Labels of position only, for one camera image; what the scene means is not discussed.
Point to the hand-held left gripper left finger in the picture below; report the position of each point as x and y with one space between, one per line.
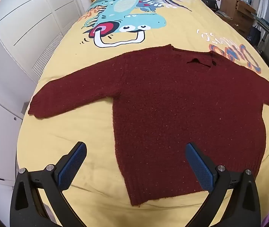
72 167

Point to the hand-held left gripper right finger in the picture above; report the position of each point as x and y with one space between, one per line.
199 167

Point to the dark red knit sweater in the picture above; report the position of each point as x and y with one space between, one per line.
172 104

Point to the yellow printed blanket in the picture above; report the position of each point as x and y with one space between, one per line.
77 132

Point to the dark blue bag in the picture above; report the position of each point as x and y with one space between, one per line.
254 35

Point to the brown wooden cabinet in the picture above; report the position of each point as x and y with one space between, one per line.
241 16

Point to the white wardrobe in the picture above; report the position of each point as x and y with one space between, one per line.
30 16

